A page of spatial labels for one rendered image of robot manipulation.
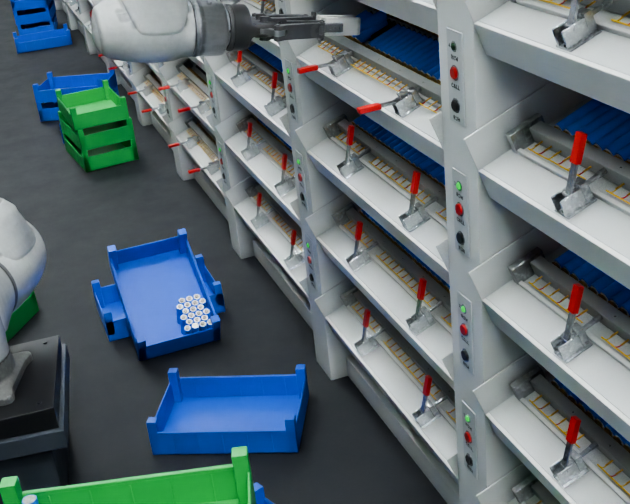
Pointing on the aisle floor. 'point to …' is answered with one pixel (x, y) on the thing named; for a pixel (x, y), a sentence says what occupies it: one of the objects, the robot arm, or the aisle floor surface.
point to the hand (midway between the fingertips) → (338, 25)
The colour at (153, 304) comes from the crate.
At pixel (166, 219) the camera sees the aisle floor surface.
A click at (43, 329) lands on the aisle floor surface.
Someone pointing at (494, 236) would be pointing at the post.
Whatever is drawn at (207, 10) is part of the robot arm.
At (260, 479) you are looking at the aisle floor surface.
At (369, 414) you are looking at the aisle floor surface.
